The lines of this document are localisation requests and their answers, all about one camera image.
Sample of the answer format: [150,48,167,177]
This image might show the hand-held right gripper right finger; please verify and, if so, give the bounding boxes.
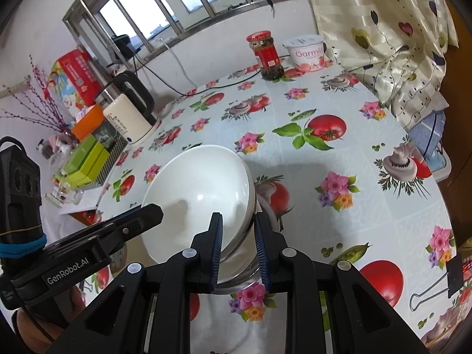
[254,213,430,354]

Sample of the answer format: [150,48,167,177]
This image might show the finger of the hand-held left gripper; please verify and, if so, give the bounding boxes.
[46,204,165,255]
[94,206,146,226]

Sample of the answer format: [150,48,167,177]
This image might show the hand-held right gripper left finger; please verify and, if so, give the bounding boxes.
[46,212,224,354]

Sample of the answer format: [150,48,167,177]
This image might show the large plain white bowl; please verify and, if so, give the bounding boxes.
[141,145,256,266]

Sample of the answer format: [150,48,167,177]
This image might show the person's left hand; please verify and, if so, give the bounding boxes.
[15,286,89,354]

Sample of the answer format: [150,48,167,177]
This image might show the white paper sheet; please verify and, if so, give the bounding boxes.
[59,177,111,216]

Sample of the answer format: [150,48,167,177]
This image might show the clear glass bottle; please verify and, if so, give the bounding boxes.
[44,183,80,208]

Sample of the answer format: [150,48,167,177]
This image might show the glass bottle with black cap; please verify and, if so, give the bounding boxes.
[35,138,53,160]

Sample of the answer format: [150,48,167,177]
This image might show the green box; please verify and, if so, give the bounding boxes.
[64,144,115,189]
[61,135,99,176]

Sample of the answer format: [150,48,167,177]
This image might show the striped storage box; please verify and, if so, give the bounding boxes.
[79,136,128,192]

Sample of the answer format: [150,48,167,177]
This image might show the clear plastic box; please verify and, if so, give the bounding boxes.
[92,123,120,148]

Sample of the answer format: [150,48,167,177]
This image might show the purple flower branches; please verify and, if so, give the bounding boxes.
[0,55,72,137]

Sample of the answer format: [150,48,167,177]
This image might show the cream and black electric kettle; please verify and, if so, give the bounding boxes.
[95,70,163,145]

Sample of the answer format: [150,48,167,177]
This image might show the orange box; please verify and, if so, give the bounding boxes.
[70,104,106,141]

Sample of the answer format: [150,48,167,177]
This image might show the red printed gift box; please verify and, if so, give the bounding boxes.
[47,49,106,113]

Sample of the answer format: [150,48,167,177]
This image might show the black power adapter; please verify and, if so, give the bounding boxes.
[112,34,135,60]

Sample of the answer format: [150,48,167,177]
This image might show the steel window grille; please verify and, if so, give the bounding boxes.
[62,0,310,58]

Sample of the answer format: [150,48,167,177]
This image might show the black binder clip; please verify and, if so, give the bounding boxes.
[409,254,466,312]

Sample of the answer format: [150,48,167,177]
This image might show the glass jar with red lid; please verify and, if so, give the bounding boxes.
[246,31,285,81]

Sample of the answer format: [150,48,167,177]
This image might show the blue and white cloth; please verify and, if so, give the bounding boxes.
[407,111,453,182]

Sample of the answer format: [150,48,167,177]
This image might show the white yogurt tub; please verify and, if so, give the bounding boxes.
[283,34,326,72]

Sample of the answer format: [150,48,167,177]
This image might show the brown wooden cabinet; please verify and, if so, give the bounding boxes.
[439,0,472,251]

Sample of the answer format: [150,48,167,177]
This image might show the cream patterned curtain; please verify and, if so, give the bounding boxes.
[300,0,460,131]

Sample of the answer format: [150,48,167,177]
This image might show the black power cable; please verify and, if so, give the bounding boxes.
[129,53,292,97]

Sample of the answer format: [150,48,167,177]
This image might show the white cable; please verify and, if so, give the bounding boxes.
[158,37,200,90]

